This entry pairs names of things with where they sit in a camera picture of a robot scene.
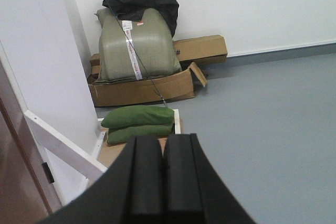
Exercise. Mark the brown wooden door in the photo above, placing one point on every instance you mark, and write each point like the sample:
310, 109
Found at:
27, 195

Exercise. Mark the lower green sandbag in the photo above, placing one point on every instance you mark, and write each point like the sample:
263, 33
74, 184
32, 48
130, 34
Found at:
124, 134

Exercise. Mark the black door hinge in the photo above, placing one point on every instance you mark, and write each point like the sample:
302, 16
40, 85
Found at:
48, 172

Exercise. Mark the green sandbag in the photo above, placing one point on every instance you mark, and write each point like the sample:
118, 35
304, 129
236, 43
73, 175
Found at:
137, 115
124, 134

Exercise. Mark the white wooden door frame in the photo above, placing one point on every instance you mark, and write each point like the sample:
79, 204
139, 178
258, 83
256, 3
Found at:
42, 48

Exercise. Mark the open cardboard box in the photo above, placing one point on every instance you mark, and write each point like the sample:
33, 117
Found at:
178, 86

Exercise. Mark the upper green sandbag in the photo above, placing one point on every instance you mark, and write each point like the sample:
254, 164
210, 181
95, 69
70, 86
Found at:
137, 115

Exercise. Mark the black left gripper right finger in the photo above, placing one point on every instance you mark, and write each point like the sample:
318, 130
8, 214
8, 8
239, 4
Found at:
193, 191

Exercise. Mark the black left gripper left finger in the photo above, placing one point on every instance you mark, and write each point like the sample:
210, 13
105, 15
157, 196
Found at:
130, 191

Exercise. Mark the black jacket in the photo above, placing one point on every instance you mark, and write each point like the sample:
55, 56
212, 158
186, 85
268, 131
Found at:
134, 10

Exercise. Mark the olive woven sack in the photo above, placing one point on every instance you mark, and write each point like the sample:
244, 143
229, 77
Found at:
150, 38

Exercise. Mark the long cardboard box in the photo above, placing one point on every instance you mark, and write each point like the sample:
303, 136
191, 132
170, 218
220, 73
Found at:
202, 50

